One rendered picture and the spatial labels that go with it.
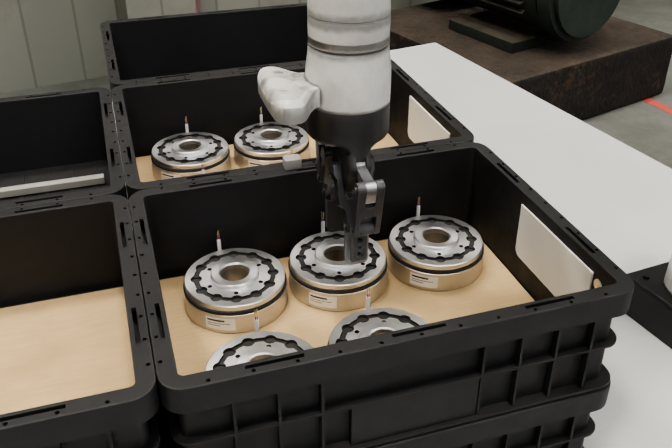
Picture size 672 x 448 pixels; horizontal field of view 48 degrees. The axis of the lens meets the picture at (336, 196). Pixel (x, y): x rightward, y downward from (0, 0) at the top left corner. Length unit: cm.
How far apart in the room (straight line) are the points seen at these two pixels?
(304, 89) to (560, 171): 78
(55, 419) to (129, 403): 5
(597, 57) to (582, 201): 201
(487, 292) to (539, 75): 223
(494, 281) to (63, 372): 44
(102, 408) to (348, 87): 31
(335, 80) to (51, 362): 37
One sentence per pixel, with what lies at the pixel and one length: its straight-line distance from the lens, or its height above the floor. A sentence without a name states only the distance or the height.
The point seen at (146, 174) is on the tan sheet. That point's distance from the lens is 105.
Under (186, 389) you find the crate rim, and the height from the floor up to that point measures 93.
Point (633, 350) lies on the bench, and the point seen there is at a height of 70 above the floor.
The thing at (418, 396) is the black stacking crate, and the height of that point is 86.
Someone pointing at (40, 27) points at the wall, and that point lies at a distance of 368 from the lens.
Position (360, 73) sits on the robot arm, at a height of 109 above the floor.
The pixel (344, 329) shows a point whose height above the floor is 86.
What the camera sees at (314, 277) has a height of 86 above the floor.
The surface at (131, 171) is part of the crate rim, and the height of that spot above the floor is 93.
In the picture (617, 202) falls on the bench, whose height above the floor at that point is 70.
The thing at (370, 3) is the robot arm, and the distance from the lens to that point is 62.
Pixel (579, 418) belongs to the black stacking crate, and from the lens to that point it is 78.
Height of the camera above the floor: 132
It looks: 30 degrees down
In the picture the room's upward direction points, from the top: straight up
